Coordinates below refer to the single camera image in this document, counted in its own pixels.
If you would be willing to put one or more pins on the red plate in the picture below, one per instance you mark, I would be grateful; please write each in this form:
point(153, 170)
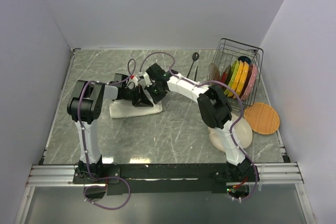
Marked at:
point(226, 76)

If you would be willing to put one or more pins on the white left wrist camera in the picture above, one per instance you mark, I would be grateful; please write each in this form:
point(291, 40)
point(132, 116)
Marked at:
point(134, 82)

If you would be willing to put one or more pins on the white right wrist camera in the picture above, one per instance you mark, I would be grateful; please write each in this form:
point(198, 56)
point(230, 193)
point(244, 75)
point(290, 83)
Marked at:
point(144, 79)

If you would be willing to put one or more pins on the green plate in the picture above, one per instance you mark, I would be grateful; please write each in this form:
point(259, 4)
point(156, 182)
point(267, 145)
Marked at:
point(234, 69)

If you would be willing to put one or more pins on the dark blue bowl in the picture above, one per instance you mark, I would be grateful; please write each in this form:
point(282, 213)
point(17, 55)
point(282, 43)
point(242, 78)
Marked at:
point(245, 59)

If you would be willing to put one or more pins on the black wire dish rack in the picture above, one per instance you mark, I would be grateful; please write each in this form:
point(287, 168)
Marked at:
point(227, 52)

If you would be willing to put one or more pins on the pink plate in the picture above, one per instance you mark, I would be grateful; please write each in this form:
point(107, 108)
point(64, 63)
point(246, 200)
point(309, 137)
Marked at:
point(250, 81)

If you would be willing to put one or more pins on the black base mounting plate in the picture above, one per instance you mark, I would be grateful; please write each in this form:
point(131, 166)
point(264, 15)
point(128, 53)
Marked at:
point(120, 179)

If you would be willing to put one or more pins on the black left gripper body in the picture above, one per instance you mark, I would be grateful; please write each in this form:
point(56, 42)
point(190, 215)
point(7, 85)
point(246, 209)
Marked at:
point(131, 95)

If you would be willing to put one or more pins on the beige round plate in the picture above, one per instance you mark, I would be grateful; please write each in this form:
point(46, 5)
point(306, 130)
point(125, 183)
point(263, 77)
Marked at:
point(242, 130)

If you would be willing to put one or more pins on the aluminium frame rail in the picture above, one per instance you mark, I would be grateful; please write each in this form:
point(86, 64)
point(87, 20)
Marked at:
point(62, 175)

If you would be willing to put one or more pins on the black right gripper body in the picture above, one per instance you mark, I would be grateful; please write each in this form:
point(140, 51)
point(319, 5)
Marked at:
point(156, 94)

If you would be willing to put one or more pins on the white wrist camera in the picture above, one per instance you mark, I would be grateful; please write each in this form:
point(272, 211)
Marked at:
point(134, 82)
point(144, 79)

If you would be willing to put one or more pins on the orange plate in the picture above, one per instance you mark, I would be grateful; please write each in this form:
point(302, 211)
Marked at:
point(246, 79)

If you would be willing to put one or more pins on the brown round plate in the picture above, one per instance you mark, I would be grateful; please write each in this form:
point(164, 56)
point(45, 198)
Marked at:
point(213, 72)

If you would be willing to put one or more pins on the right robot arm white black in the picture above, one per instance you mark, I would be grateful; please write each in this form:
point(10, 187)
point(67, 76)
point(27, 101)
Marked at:
point(213, 105)

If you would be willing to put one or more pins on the yellow plate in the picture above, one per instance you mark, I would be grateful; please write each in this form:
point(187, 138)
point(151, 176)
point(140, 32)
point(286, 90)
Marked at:
point(239, 78)

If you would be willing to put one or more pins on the orange woven round placemat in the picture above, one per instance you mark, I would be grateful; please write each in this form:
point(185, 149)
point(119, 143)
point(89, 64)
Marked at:
point(262, 118)

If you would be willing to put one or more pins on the white cloth napkin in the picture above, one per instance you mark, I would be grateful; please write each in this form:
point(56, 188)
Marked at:
point(134, 110)

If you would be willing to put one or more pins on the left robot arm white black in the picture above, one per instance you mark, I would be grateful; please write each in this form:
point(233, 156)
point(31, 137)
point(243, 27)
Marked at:
point(85, 107)

